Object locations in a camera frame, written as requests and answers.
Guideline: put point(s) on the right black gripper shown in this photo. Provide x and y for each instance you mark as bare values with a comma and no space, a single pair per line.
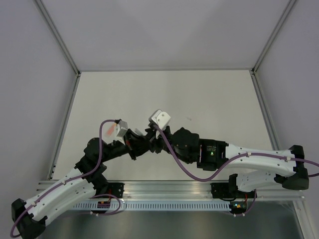
153,141

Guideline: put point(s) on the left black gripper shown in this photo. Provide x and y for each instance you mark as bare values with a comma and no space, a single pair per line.
138,150

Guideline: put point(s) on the clear pen cap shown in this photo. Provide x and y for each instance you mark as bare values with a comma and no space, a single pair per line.
138,132

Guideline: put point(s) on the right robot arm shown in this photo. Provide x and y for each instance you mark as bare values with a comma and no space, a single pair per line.
204,159

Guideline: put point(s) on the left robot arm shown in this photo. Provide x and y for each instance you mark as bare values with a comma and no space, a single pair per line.
84,181

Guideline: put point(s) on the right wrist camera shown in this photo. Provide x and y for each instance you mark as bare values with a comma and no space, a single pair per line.
159,118

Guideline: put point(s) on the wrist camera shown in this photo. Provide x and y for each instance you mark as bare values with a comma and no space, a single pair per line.
121,129
159,118

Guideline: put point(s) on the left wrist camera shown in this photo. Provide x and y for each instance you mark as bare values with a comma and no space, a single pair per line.
121,129

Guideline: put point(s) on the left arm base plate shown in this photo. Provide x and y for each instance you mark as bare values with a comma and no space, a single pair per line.
116,189

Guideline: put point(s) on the aluminium mounting rail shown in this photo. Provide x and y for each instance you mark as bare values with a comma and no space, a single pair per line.
198,191

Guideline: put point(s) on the white slotted cable duct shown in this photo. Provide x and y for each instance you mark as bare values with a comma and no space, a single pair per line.
152,206

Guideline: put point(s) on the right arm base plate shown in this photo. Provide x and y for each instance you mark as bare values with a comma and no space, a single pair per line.
225,191

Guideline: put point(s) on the left aluminium frame post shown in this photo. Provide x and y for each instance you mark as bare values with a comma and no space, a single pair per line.
42,9

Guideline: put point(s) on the aluminium frame post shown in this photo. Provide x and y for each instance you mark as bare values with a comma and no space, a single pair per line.
274,141
42,9

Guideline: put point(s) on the right aluminium frame post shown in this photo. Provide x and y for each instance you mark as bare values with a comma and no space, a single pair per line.
274,141

